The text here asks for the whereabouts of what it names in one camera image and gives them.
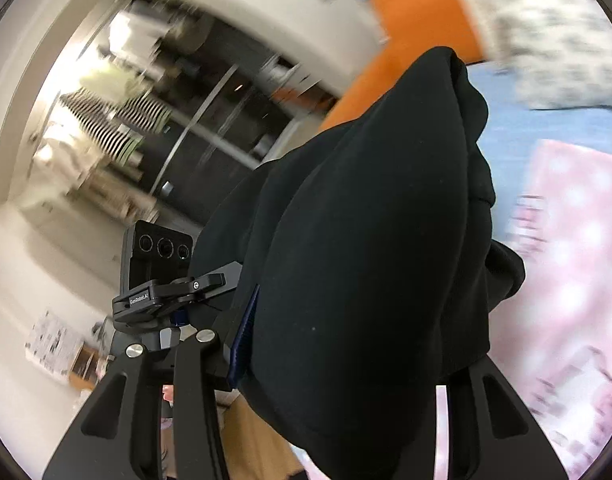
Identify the orange bed frame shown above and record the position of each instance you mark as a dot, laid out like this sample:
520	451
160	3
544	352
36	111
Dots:
415	15

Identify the pink checked blanket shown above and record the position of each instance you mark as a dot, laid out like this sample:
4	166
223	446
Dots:
560	260

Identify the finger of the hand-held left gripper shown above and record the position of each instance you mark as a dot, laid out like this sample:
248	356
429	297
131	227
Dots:
216	280

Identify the light blue bed sheet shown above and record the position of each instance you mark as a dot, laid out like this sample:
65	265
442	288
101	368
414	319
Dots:
535	125

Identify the cardboard box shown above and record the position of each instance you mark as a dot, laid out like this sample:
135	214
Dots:
88	367

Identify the black jacket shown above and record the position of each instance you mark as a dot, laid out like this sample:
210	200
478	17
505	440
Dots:
361	235

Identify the printed paper sheet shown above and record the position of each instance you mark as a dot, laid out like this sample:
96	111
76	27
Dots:
51	345

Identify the floral white pillow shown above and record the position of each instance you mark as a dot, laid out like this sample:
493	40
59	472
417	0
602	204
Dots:
545	25

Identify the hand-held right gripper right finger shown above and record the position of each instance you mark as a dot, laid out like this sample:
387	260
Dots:
465	425

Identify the glass balcony door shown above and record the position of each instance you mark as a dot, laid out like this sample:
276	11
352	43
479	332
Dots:
226	125

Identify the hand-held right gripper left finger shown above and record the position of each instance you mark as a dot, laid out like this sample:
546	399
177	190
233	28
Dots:
241	335

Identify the row of hanging clothes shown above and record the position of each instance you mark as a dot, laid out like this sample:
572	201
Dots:
106	80

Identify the striped hanging shirt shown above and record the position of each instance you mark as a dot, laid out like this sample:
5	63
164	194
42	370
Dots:
111	120

